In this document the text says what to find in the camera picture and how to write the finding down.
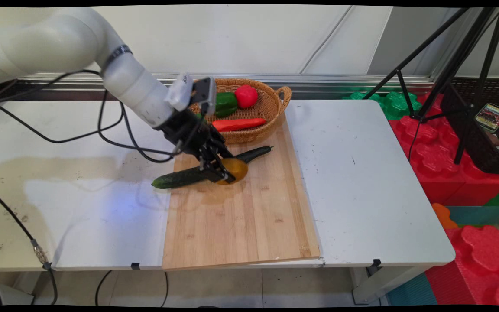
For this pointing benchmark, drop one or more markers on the red flower-topped foam block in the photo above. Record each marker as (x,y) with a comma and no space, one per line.
(483,260)

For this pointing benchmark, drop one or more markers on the large red foam block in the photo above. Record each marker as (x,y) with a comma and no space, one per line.
(435,164)

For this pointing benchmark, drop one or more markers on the dark woven basket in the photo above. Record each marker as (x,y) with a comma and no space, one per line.
(479,147)

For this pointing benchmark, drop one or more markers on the teal foam mat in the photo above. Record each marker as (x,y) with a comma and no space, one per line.
(479,216)

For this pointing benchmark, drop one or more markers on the green foam block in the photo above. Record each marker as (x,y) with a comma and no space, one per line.
(394,104)

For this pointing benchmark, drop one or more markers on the orange-red toy carrot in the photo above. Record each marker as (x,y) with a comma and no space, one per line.
(238,125)

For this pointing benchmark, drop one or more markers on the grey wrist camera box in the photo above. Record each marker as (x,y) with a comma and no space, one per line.
(191,93)

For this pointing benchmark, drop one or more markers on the orange foam piece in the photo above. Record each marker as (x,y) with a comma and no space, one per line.
(443,216)

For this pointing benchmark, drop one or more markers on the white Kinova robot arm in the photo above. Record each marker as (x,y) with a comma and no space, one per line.
(132,86)

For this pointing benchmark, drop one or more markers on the green toy bell pepper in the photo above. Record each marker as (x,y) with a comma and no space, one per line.
(225,105)

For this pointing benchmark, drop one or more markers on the black camera tripod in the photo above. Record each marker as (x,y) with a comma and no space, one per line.
(453,65)

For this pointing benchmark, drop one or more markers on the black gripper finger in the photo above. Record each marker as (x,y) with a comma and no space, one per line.
(217,172)
(225,151)

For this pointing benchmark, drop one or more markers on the aluminium wall rail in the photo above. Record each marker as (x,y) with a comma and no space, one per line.
(340,82)

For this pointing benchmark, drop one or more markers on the bamboo cutting board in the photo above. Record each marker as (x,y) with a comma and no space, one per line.
(241,216)

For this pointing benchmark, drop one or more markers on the white table leg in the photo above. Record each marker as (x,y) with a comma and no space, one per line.
(383,284)

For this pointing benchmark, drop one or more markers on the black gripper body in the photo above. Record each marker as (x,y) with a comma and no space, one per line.
(191,134)

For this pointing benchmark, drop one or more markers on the black table clip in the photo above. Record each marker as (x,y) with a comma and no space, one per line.
(47,265)
(376,263)
(135,265)

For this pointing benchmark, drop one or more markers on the red toy tomato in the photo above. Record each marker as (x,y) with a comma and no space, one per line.
(246,96)

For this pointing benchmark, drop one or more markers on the oval wicker basket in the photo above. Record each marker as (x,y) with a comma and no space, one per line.
(254,134)

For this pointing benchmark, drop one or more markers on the yellow-brown toy potato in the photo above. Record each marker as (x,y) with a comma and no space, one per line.
(237,170)

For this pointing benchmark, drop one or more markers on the long dark green cucumber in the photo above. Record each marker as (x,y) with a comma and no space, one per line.
(176,178)

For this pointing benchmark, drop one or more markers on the smartphone with lit screen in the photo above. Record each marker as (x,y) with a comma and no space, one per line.
(492,117)

